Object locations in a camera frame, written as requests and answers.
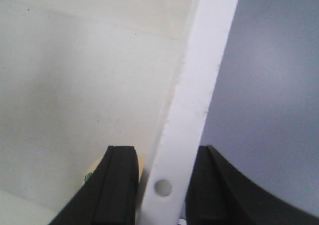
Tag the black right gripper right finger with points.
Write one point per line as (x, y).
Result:
(219, 194)

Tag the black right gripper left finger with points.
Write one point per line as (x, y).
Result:
(108, 197)

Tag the white plastic tote crate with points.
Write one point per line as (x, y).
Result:
(77, 76)

